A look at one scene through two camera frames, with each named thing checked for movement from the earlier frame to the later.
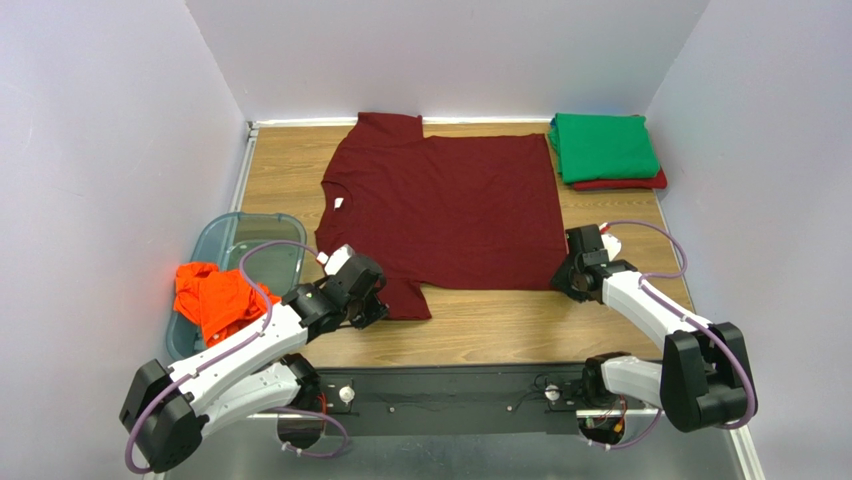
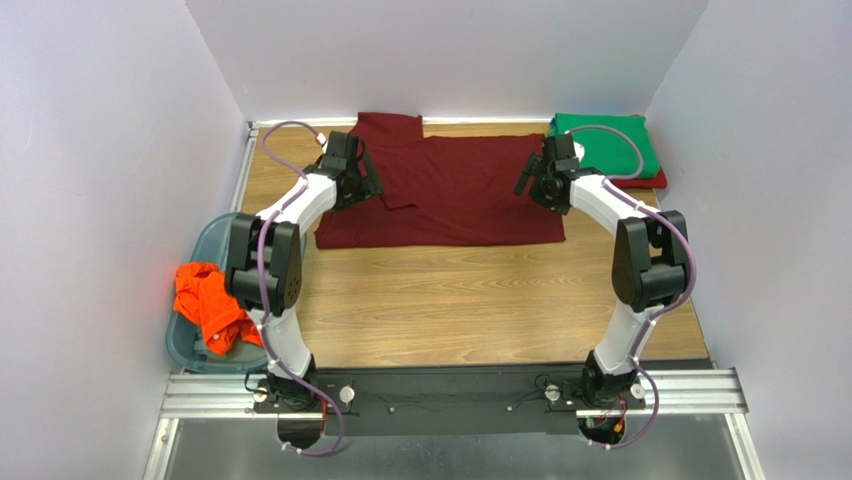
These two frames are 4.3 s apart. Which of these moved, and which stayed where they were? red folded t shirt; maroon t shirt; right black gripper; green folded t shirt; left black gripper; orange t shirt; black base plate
Moved: left black gripper; right black gripper; maroon t shirt
Stayed: black base plate; orange t shirt; red folded t shirt; green folded t shirt
